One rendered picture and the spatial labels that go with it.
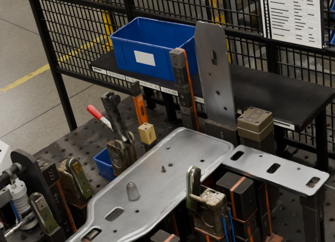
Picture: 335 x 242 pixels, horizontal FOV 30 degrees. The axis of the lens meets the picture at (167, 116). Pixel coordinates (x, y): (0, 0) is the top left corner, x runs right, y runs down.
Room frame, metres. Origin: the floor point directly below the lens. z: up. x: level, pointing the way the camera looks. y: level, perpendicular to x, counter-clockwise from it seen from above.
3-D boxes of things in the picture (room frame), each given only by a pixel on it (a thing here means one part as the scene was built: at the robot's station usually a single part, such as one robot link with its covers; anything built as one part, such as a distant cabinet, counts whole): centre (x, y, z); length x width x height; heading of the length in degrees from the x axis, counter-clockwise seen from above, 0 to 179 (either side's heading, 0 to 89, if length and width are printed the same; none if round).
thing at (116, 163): (1.53, 0.15, 0.88); 0.07 x 0.06 x 0.35; 43
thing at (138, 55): (1.97, -0.02, 1.10); 0.30 x 0.17 x 0.13; 46
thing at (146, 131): (1.55, 0.07, 0.88); 0.04 x 0.04 x 0.36; 43
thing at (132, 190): (1.32, 0.13, 1.02); 0.03 x 0.03 x 0.07
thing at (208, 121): (1.58, -0.16, 0.85); 0.12 x 0.03 x 0.30; 43
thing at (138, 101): (1.59, 0.07, 0.95); 0.03 x 0.01 x 0.50; 133
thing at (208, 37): (1.58, -0.16, 1.17); 0.12 x 0.01 x 0.34; 43
